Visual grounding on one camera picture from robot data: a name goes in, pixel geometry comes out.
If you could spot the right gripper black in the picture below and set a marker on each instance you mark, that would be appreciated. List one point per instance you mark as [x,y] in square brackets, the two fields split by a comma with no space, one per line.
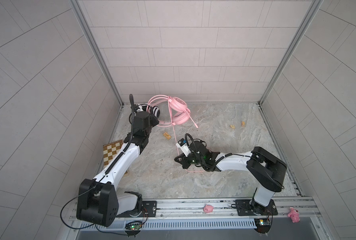
[183,160]

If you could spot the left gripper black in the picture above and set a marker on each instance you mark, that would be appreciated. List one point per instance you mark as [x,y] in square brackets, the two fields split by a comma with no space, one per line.
[150,118]

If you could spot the black white headphones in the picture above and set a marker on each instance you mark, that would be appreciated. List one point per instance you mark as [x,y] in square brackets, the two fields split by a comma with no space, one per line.
[144,108]

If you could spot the pink headphones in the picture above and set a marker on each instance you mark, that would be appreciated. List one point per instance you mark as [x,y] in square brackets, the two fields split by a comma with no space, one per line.
[178,110]

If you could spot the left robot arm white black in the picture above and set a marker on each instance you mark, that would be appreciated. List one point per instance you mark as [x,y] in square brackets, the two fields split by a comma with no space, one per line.
[98,201]

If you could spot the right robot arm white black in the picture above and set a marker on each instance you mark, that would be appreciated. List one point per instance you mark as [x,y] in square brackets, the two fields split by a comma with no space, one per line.
[267,169]

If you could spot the small wooden block centre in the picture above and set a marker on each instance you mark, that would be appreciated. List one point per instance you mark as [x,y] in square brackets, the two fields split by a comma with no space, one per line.
[167,136]

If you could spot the wooden chessboard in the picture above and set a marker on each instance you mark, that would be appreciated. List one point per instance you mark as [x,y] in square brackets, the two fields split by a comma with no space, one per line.
[110,151]

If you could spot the pink pig toy centre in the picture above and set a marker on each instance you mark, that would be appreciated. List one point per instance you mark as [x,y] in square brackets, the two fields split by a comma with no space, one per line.
[208,209]

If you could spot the pink pig toy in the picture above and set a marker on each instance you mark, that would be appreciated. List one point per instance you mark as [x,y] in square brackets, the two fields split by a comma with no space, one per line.
[294,215]
[208,209]

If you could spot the right circuit board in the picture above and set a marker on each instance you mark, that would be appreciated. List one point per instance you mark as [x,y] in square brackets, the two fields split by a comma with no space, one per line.
[263,226]

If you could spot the circuit board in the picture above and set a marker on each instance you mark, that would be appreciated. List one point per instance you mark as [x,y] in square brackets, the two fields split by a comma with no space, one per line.
[263,226]
[134,226]

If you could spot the left circuit board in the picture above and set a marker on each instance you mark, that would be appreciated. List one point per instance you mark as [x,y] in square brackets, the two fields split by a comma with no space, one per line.
[134,226]

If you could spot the pink pig toy right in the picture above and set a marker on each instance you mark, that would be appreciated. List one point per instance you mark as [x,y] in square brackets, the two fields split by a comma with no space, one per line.
[294,215]

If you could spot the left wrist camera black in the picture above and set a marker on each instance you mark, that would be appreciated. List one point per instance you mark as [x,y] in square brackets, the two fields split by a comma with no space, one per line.
[141,121]

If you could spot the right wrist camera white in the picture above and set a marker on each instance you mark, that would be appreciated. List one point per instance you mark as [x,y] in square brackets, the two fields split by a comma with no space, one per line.
[184,147]

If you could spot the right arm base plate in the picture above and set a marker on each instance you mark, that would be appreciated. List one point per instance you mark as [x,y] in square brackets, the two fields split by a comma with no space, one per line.
[252,208]

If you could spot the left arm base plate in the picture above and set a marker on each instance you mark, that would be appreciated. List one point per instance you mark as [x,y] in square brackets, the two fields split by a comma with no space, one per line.
[149,208]

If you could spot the aluminium rail frame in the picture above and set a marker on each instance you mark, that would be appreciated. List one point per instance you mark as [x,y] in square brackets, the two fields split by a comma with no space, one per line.
[193,208]

